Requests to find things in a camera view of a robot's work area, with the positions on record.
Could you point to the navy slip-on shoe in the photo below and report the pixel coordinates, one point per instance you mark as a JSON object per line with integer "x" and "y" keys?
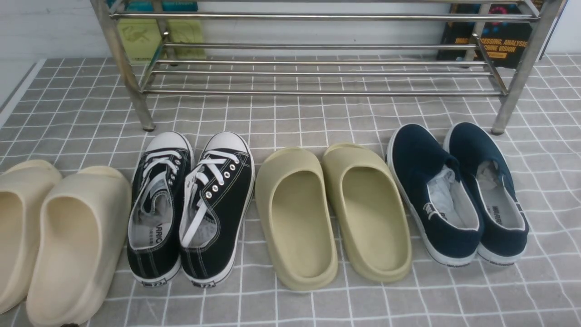
{"x": 432, "y": 186}
{"x": 488, "y": 178}

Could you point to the green book behind rack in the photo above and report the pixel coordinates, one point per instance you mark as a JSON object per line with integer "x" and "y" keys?
{"x": 142, "y": 36}

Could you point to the black canvas sneaker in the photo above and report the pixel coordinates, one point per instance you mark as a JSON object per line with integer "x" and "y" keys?
{"x": 217, "y": 194}
{"x": 153, "y": 246}

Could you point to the cream slipper right of pair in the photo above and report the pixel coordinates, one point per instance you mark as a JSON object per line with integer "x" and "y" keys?
{"x": 83, "y": 226}

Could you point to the cream slipper far left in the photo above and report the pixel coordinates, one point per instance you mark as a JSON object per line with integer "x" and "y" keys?
{"x": 23, "y": 189}

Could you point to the stainless steel shoe rack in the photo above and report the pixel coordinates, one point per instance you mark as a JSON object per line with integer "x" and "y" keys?
{"x": 477, "y": 64}

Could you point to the black canvas sneaker right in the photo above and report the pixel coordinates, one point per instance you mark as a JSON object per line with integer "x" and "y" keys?
{"x": 217, "y": 194}

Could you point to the olive slipper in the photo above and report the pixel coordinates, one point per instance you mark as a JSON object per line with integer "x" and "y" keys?
{"x": 292, "y": 206}
{"x": 368, "y": 205}

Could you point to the black computer vision book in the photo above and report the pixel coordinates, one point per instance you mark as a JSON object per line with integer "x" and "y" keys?
{"x": 504, "y": 42}

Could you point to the grey checked floor cloth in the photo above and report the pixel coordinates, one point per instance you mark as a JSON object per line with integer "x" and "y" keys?
{"x": 75, "y": 113}

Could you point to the black canvas sneaker left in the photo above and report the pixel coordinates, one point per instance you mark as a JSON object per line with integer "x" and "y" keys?
{"x": 153, "y": 246}

